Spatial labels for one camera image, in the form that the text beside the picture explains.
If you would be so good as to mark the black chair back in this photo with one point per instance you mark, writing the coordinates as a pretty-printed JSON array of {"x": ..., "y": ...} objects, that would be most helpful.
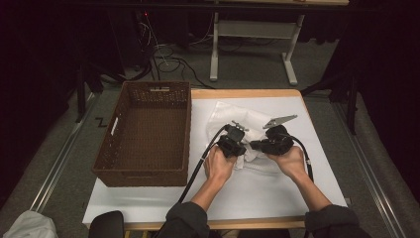
[{"x": 107, "y": 226}]

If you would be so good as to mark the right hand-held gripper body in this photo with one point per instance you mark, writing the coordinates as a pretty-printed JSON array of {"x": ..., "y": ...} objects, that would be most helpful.
[{"x": 280, "y": 140}]

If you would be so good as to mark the white cloth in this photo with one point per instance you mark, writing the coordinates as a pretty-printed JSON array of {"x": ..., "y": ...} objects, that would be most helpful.
[
  {"x": 31, "y": 226},
  {"x": 231, "y": 114}
]

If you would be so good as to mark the black stand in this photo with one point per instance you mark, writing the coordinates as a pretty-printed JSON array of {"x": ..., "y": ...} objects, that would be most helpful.
[
  {"x": 81, "y": 95},
  {"x": 352, "y": 99}
]

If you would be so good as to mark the person's right hand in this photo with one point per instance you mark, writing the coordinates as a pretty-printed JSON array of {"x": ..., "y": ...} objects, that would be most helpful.
[{"x": 290, "y": 163}]

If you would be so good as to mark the white table mat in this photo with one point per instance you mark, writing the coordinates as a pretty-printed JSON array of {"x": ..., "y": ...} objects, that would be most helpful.
[{"x": 264, "y": 195}]

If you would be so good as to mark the brown woven basket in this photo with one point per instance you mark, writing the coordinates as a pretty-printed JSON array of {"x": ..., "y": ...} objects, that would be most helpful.
[{"x": 148, "y": 132}]

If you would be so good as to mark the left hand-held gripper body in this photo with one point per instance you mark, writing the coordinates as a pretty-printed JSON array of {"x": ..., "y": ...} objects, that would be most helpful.
[{"x": 232, "y": 137}]

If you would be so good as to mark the metal floor rail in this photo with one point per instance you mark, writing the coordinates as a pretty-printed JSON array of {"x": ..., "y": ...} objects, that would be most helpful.
[
  {"x": 59, "y": 162},
  {"x": 366, "y": 165}
]

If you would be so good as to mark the white desk frame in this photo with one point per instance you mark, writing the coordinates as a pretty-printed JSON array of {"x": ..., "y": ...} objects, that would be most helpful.
[{"x": 254, "y": 29}]

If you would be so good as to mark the person's left hand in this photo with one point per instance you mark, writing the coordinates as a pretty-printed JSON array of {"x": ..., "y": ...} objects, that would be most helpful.
[{"x": 219, "y": 167}]

